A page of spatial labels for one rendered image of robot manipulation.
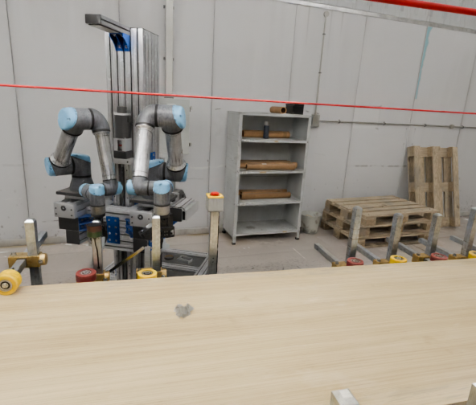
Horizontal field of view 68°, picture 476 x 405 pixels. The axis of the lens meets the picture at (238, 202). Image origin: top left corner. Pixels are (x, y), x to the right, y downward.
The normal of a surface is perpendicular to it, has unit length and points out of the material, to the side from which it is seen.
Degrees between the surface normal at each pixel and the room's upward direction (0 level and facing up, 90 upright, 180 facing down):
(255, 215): 90
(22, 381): 0
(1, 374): 0
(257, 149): 90
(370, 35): 90
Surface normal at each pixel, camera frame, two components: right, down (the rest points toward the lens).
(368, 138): 0.33, 0.26
